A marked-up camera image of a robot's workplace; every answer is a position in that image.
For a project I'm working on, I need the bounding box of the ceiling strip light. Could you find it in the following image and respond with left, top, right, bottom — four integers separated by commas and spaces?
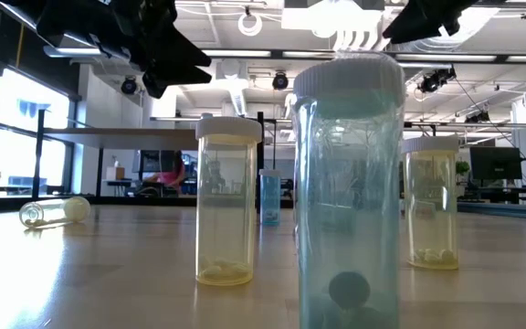
43, 45, 526, 64

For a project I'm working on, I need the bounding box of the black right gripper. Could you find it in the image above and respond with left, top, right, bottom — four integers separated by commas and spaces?
383, 0, 479, 45

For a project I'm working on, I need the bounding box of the black aluminium table frame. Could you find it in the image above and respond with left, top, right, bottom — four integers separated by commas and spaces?
0, 193, 526, 222

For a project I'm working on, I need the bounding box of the black ceiling spotlight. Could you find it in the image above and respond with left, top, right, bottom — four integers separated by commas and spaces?
120, 75, 139, 96
271, 70, 289, 91

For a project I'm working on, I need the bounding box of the small green potted plant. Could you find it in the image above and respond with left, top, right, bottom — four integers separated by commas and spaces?
454, 159, 471, 185

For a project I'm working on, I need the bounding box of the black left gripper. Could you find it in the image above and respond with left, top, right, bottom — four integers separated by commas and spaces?
89, 0, 213, 100

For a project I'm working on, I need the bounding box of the dark round tablet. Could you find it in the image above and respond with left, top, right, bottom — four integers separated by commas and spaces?
327, 271, 372, 310

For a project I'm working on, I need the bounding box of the person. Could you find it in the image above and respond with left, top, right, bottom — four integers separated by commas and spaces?
145, 149, 187, 196

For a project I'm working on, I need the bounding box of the black track light cluster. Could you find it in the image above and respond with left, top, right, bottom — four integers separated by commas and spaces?
416, 67, 458, 94

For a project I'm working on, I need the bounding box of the white ring ceiling fixture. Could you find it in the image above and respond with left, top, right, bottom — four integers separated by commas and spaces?
237, 11, 263, 37

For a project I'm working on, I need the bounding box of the wooden shelf black frame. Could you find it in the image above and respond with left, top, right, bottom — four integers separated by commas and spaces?
31, 108, 266, 215

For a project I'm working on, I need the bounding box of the teal pill bottle white cap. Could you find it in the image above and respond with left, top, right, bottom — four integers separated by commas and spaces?
291, 51, 406, 329

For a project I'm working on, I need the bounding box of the silver ventilation duct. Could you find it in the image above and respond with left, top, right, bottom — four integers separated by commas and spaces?
399, 6, 501, 52

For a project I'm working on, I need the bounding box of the white finned ceiling fixture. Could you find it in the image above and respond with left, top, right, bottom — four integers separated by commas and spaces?
280, 0, 392, 52

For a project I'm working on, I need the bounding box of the black computer monitor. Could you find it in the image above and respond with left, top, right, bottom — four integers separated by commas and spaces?
468, 145, 523, 181

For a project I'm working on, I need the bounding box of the yellow pill bottle white cap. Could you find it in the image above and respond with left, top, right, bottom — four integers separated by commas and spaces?
195, 116, 263, 288
400, 135, 461, 271

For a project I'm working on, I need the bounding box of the black display screen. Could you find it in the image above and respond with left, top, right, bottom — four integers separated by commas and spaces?
139, 150, 176, 174

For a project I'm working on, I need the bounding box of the clear pill bottle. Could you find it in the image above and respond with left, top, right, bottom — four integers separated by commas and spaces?
18, 196, 92, 229

